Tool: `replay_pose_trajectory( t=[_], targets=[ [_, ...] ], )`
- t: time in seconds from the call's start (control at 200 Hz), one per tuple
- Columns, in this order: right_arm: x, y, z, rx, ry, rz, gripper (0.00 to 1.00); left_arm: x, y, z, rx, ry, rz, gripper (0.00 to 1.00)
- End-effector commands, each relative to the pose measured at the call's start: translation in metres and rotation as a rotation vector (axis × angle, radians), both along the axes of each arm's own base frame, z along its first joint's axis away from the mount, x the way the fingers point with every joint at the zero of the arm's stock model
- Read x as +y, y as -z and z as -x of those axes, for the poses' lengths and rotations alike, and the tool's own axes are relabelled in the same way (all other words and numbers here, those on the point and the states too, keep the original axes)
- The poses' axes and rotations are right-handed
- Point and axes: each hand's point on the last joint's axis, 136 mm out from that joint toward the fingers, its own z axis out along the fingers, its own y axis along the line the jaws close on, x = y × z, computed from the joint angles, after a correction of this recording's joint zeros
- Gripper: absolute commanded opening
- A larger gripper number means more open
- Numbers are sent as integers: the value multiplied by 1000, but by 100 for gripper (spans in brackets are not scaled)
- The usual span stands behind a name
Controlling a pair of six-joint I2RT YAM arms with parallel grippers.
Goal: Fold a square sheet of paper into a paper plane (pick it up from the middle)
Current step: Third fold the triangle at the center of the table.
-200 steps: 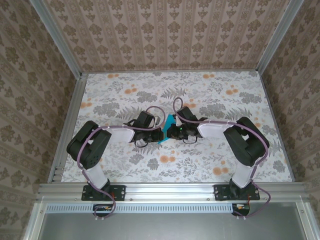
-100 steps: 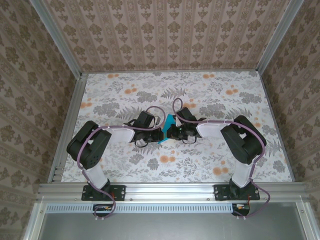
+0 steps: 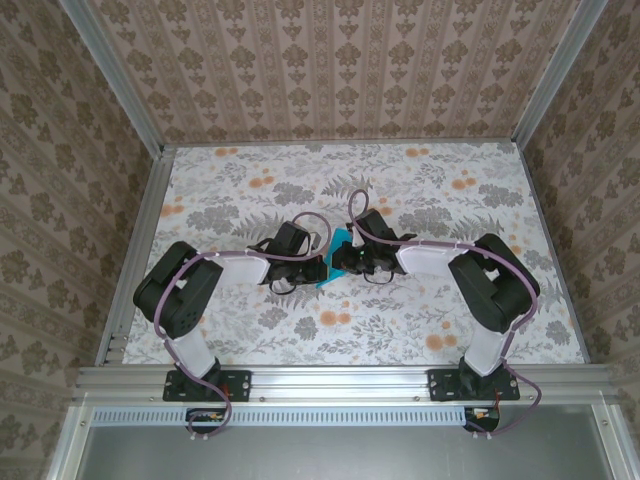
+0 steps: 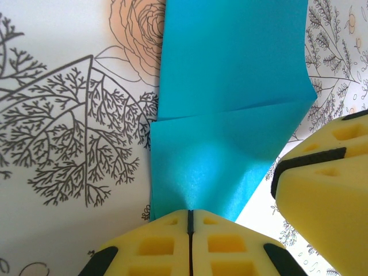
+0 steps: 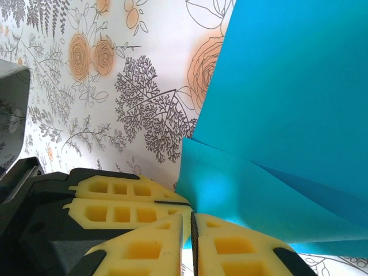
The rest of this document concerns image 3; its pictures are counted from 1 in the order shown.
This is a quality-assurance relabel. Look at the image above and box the floral tablecloth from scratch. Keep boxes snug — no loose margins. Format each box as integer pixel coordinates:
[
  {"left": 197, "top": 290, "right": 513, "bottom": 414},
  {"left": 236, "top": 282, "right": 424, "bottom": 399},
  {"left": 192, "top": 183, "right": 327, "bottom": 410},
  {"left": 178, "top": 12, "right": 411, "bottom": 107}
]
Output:
[{"left": 122, "top": 143, "right": 586, "bottom": 366}]

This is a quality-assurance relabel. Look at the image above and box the small black control board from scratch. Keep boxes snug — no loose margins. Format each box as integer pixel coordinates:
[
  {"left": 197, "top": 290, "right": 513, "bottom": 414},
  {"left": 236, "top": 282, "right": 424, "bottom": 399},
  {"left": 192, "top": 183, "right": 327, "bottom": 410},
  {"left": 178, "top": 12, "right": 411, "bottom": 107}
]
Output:
[
  {"left": 185, "top": 407, "right": 229, "bottom": 435},
  {"left": 462, "top": 405, "right": 502, "bottom": 434}
]

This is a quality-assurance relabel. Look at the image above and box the grey metal panel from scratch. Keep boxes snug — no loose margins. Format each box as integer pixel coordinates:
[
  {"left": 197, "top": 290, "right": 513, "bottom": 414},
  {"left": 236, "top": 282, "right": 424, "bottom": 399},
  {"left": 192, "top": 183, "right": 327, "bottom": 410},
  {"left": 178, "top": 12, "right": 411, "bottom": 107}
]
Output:
[{"left": 47, "top": 403, "right": 629, "bottom": 480}]

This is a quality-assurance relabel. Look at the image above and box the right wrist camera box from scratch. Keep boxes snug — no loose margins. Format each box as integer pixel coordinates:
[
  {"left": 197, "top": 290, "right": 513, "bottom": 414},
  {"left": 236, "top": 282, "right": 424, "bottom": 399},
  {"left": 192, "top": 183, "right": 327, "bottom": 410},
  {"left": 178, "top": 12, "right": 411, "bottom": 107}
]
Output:
[{"left": 351, "top": 209, "right": 417, "bottom": 246}]

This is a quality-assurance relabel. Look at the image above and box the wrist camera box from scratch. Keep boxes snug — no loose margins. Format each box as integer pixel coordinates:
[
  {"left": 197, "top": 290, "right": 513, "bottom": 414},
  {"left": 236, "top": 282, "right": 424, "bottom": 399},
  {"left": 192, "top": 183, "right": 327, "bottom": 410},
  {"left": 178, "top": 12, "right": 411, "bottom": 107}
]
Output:
[
  {"left": 351, "top": 209, "right": 417, "bottom": 246},
  {"left": 247, "top": 222, "right": 326, "bottom": 257}
]

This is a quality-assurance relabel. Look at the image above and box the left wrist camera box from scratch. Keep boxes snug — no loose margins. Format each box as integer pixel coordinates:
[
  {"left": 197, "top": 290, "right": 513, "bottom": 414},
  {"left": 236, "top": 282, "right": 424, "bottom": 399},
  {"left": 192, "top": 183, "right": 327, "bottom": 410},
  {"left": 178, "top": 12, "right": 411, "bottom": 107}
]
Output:
[{"left": 247, "top": 222, "right": 326, "bottom": 257}]

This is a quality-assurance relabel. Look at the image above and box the thin aluminium rail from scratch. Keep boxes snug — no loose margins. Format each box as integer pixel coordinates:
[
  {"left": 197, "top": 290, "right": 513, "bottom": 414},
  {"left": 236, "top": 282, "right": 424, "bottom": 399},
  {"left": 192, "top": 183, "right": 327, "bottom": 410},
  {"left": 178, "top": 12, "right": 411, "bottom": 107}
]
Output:
[{"left": 162, "top": 141, "right": 519, "bottom": 150}]

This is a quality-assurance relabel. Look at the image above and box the wide aluminium frame rail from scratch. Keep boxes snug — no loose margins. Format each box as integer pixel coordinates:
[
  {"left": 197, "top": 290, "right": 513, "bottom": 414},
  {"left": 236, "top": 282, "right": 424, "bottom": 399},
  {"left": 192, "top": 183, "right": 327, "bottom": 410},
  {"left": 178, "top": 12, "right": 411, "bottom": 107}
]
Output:
[{"left": 72, "top": 364, "right": 621, "bottom": 405}]

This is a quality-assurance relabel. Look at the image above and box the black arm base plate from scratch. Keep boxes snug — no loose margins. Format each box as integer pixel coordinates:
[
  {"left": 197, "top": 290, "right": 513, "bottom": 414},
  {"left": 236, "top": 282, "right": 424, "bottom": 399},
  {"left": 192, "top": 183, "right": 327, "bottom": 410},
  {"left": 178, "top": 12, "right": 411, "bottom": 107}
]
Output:
[
  {"left": 164, "top": 368, "right": 252, "bottom": 402},
  {"left": 427, "top": 368, "right": 521, "bottom": 402}
]

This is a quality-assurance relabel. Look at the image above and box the white slotted cable tray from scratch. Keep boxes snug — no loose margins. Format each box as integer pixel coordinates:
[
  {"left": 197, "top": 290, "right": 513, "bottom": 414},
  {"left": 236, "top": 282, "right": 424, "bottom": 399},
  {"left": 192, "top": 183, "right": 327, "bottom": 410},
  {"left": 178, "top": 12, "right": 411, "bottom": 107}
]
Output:
[{"left": 92, "top": 407, "right": 501, "bottom": 427}]

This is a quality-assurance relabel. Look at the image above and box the aluminium side rail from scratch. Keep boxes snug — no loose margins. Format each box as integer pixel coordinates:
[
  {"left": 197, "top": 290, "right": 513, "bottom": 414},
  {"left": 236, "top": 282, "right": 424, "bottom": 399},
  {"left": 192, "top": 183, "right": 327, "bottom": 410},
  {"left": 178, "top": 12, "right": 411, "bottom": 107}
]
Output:
[
  {"left": 93, "top": 144, "right": 177, "bottom": 366},
  {"left": 514, "top": 141, "right": 592, "bottom": 366}
]

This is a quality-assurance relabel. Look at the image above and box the aluminium frame post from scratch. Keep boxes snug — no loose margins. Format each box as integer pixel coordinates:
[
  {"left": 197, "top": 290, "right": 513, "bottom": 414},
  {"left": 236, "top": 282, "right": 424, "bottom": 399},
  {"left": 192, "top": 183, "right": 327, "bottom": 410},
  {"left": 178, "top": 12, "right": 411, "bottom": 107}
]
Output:
[
  {"left": 512, "top": 0, "right": 599, "bottom": 146},
  {"left": 63, "top": 0, "right": 167, "bottom": 154}
]

